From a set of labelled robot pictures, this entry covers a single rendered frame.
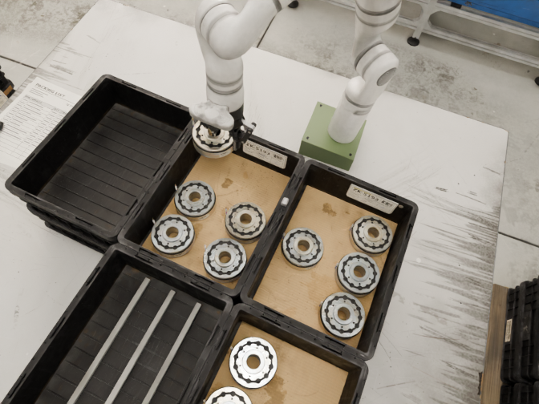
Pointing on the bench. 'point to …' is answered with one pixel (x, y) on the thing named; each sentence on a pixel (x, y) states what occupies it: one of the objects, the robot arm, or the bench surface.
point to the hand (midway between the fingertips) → (226, 139)
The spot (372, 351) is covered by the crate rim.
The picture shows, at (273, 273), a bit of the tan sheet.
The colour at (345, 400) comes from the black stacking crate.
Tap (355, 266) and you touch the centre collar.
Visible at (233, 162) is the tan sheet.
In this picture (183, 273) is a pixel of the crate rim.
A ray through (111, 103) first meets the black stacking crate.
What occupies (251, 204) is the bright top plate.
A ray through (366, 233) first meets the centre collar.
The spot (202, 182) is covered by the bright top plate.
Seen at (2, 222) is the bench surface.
